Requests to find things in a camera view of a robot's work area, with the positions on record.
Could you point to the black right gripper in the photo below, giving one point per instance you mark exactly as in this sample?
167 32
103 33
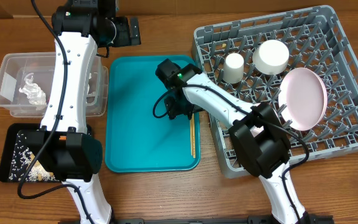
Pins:
178 107

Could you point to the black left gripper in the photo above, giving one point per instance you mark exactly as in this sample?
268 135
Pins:
124 38

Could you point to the wooden chopstick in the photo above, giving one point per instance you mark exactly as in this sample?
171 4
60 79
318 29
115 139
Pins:
192 136
194 139

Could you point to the cream plastic cup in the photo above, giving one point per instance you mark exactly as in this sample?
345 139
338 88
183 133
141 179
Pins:
233 68

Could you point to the grey dishwasher rack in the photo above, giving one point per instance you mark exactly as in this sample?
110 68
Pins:
316 40

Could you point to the cream bowl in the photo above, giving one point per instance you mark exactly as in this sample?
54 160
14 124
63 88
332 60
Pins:
271 57

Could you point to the foil wrapper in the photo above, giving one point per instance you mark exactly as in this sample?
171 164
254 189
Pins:
34 93

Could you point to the pink plate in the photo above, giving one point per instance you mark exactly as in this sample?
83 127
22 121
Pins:
304 96

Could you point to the rice and peanut scraps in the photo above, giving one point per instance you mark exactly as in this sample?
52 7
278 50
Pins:
21 159

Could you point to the small pink bowl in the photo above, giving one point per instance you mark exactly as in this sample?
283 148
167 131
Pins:
256 131

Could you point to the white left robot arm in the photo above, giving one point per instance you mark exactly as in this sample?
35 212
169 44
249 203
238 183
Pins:
63 144

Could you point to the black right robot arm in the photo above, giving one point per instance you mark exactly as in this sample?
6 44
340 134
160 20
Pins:
260 142

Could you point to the clear plastic waste bin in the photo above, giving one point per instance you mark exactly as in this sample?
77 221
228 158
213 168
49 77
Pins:
17 68

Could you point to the black waste tray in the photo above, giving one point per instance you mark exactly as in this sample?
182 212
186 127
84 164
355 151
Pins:
9 146

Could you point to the teal plastic tray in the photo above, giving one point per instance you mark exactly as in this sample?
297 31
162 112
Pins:
136 141

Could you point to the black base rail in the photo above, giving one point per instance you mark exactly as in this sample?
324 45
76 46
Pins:
256 219

